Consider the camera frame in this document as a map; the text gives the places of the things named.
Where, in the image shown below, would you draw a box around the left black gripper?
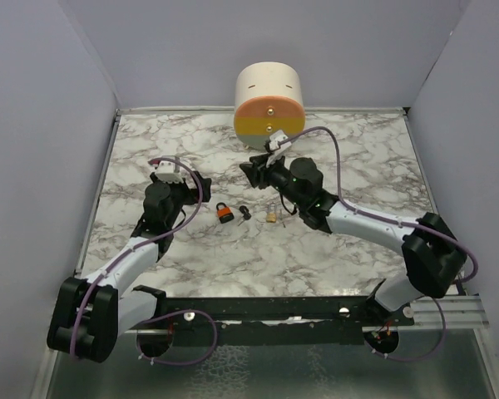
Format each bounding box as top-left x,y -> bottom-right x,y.
162,170 -> 210,228

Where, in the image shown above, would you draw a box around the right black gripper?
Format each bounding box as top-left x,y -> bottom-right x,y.
241,151 -> 305,209

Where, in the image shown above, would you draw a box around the small silver keys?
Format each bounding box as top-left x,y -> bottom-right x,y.
279,209 -> 286,229

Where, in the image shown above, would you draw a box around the brass long-shackle padlock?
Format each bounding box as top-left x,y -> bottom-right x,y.
265,203 -> 277,224

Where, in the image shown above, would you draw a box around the black-headed key pair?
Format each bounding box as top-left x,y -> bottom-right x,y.
238,205 -> 252,226

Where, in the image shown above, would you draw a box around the orange black padlock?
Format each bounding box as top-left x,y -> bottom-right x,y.
215,202 -> 235,224

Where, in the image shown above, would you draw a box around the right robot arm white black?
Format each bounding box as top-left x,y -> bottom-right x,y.
240,155 -> 467,325

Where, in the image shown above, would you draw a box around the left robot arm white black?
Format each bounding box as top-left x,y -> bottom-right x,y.
47,170 -> 212,362

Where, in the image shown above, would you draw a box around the round three-drawer storage box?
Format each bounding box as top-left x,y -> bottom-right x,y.
234,62 -> 305,150

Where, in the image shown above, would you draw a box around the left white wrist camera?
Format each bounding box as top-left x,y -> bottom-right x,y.
149,156 -> 184,184

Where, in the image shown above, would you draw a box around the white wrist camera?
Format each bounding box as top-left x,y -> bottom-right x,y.
264,131 -> 292,168
149,156 -> 184,184

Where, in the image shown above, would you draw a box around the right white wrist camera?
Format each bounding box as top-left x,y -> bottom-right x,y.
264,131 -> 292,168

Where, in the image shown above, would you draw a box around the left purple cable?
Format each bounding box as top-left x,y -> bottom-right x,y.
71,155 -> 218,367

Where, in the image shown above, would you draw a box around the purple cable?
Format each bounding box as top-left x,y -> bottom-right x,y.
269,126 -> 480,362
71,155 -> 218,367

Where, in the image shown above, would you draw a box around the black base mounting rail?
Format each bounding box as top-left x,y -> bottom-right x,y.
135,285 -> 413,347

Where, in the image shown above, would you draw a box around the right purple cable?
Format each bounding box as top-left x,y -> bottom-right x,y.
269,126 -> 480,362

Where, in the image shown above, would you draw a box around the aluminium extrusion rail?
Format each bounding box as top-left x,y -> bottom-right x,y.
402,295 -> 489,330

